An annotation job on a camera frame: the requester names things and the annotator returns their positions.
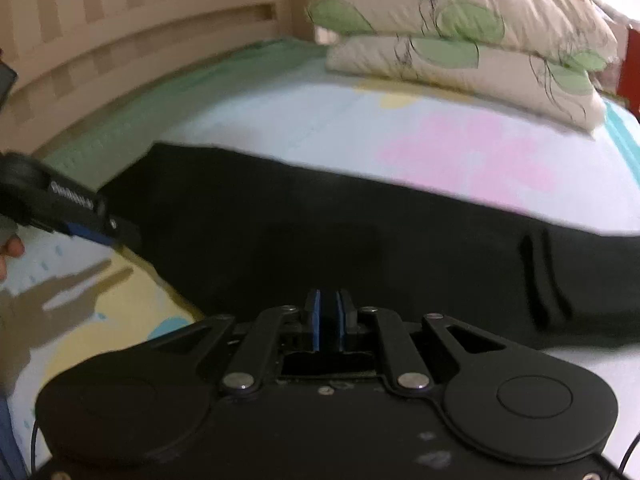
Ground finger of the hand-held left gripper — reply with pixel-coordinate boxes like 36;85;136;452
49;175;144;252

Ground pastel patterned bed sheet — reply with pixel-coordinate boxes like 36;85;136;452
0;37;640;466

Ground upper leaf-pattern pillow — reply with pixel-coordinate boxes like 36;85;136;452
306;0;622;134

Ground person's left hand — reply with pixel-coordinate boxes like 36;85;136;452
0;232;26;283

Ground wooden bed headboard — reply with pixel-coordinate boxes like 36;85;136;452
0;0;313;157

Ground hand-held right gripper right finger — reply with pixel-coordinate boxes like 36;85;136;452
335;288;502;395

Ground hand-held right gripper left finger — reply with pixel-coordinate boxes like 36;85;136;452
149;289;324;397

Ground red post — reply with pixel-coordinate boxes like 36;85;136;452
616;26;640;117

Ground thin black cable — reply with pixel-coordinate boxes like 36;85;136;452
27;422;41;476

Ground black pants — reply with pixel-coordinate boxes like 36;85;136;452
96;141;640;350

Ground person's blue clothing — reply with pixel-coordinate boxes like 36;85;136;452
0;392;28;480

